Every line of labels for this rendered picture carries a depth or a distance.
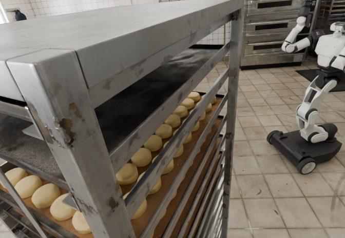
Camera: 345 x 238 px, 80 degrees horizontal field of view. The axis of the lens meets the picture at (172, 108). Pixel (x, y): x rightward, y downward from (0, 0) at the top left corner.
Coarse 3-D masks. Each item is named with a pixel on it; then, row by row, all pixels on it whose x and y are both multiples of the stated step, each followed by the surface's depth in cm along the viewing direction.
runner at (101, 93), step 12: (216, 24) 50; (192, 36) 38; (204, 36) 44; (168, 48) 31; (180, 48) 34; (144, 60) 26; (156, 60) 28; (168, 60) 31; (120, 72) 22; (132, 72) 24; (144, 72) 26; (108, 84) 21; (120, 84) 22; (96, 96) 20; (108, 96) 21; (24, 132) 17; (36, 132) 16
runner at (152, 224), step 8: (224, 96) 71; (224, 104) 72; (216, 112) 63; (208, 128) 58; (200, 136) 53; (200, 144) 53; (192, 152) 48; (192, 160) 49; (184, 168) 45; (176, 176) 42; (176, 184) 42; (168, 192) 39; (168, 200) 40; (160, 208) 37; (152, 216) 35; (160, 216) 37; (152, 224) 35; (144, 232) 33; (152, 232) 36
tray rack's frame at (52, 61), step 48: (192, 0) 64; (240, 0) 56; (0, 48) 17; (48, 48) 15; (96, 48) 15; (144, 48) 20; (48, 96) 12; (48, 144) 16; (96, 144) 16; (96, 192) 17
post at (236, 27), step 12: (240, 12) 60; (240, 24) 61; (240, 36) 64; (240, 48) 67; (228, 72) 70; (228, 84) 72; (228, 96) 74; (228, 108) 77; (228, 120) 79; (228, 132) 82; (228, 144) 85; (228, 156) 88; (228, 168) 91; (228, 180) 95; (228, 192) 99; (228, 204) 104
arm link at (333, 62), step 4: (344, 48) 154; (340, 52) 156; (344, 52) 153; (336, 56) 158; (340, 56) 155; (344, 56) 153; (332, 60) 160; (336, 60) 157; (340, 60) 155; (344, 60) 154; (332, 64) 161; (336, 64) 159; (340, 64) 156; (344, 64) 155; (340, 68) 158
